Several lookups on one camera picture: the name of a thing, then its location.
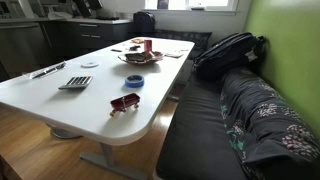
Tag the wooden plate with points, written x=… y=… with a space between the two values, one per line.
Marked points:
x=156 y=58

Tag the blue tape roll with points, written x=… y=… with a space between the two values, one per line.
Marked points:
x=130 y=83

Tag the white paper card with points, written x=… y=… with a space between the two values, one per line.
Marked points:
x=174 y=55

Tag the red toy wagon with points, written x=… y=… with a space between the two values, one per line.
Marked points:
x=124 y=101

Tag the red can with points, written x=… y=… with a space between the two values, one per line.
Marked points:
x=148 y=45

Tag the small dark object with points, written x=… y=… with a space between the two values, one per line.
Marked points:
x=134 y=48

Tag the orange flat object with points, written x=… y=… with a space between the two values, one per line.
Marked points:
x=137 y=40

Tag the dark sofa seat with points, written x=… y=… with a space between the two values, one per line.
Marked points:
x=196 y=133

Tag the small dark flat item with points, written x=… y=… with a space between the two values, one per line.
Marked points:
x=116 y=50

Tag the navy blue backpack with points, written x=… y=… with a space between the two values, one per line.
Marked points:
x=144 y=22

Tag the white round disc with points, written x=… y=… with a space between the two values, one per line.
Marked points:
x=90 y=64

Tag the black backpack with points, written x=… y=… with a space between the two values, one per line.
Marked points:
x=226 y=53

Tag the grey calculator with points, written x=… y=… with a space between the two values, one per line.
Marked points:
x=75 y=82

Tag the grey table leg foot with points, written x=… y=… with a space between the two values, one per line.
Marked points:
x=108 y=160

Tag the dark drawer cabinet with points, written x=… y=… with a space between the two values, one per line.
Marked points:
x=90 y=33

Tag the dark floral blanket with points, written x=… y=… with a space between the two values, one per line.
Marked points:
x=263 y=116

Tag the black monitor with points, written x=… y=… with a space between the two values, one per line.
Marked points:
x=85 y=6

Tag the pen in clear case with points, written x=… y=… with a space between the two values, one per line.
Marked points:
x=46 y=71

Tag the stainless steel dishwasher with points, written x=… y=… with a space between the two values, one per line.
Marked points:
x=18 y=46

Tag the white countertop appliance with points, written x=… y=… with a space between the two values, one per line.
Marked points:
x=11 y=8

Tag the white window frame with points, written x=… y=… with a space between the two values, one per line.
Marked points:
x=196 y=11

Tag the round grey pedestal base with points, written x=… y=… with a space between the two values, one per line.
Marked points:
x=63 y=134

